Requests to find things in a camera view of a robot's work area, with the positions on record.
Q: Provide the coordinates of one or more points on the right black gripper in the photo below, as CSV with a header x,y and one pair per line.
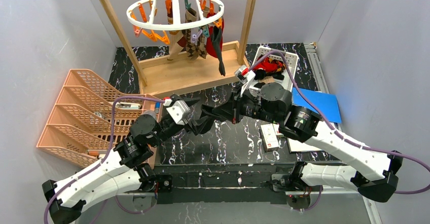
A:
x,y
236,106

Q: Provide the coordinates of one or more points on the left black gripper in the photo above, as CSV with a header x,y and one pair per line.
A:
x,y
177,127

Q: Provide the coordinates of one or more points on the black sock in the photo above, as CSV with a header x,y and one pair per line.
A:
x,y
216,44
207,118

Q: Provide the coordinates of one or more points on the orange clothes peg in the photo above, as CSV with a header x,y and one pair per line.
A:
x,y
156,37

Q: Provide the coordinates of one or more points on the white round clip hanger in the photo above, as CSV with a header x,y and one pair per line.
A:
x,y
176,9

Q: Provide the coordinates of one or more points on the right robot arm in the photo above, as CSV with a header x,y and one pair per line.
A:
x,y
372,174

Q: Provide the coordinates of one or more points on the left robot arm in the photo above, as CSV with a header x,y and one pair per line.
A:
x,y
124,167

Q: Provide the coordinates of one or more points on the blue grey stamp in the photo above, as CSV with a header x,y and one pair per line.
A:
x,y
157,107

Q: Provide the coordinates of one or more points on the small white red box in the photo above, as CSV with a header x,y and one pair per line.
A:
x,y
269,138

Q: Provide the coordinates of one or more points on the red sock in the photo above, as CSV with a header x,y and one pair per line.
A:
x,y
209,46

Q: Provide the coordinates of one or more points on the brown argyle sock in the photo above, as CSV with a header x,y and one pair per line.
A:
x,y
193,50

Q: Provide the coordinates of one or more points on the white stapler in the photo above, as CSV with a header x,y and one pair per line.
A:
x,y
128,105

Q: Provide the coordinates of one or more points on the beige sock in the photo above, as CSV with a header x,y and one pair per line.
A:
x,y
177,44

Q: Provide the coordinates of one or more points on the white flat board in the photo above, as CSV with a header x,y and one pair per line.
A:
x,y
294,145

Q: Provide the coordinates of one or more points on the white perforated laundry basket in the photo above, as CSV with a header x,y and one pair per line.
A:
x,y
292,61

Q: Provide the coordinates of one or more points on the peach mesh file organizer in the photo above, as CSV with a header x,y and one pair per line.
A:
x,y
81,124

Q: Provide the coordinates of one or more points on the blue folder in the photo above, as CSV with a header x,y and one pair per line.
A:
x,y
326,103

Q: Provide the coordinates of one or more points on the striped sock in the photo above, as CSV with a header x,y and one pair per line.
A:
x,y
169,14

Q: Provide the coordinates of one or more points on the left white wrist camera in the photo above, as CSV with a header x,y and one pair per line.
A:
x,y
177,109

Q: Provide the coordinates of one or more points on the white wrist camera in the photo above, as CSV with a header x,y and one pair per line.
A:
x,y
245,76
177,109

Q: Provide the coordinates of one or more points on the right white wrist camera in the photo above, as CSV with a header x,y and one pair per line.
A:
x,y
245,76

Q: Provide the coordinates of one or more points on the wooden hanger rack frame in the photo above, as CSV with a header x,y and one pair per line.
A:
x,y
162,77

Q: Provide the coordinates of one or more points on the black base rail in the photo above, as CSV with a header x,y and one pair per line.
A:
x,y
212,183

